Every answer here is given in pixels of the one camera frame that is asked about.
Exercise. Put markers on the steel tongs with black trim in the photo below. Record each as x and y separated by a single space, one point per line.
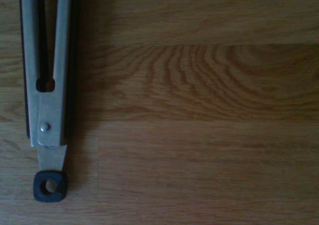
49 115

